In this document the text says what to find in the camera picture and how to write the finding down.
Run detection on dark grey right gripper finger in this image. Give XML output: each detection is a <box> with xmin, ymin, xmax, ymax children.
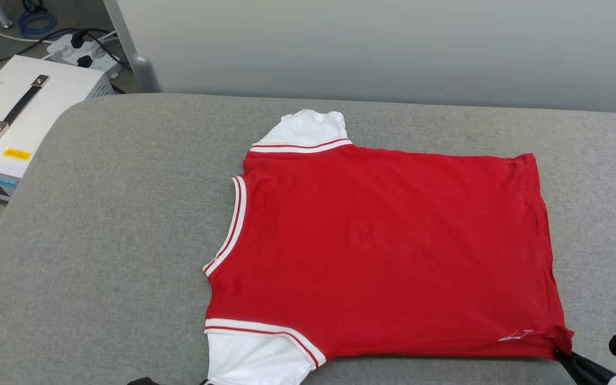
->
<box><xmin>553</xmin><ymin>348</ymin><xmax>616</xmax><ymax>385</ymax></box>

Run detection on grey fabric sofa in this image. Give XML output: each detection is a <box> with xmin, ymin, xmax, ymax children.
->
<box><xmin>0</xmin><ymin>94</ymin><xmax>616</xmax><ymax>385</ymax></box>

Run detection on red white basketball jersey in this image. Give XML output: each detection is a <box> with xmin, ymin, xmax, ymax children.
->
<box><xmin>203</xmin><ymin>110</ymin><xmax>575</xmax><ymax>385</ymax></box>

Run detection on white power strip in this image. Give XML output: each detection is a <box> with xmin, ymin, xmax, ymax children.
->
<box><xmin>47</xmin><ymin>33</ymin><xmax>122</xmax><ymax>73</ymax></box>

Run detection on black strap handle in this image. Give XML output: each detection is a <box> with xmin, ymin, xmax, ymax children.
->
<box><xmin>0</xmin><ymin>75</ymin><xmax>51</xmax><ymax>140</ymax></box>

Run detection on blue coiled cable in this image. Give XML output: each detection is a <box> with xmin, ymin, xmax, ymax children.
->
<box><xmin>18</xmin><ymin>6</ymin><xmax>58</xmax><ymax>38</ymax></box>

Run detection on white power supply box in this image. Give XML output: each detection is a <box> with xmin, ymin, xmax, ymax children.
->
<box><xmin>0</xmin><ymin>55</ymin><xmax>116</xmax><ymax>203</ymax></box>

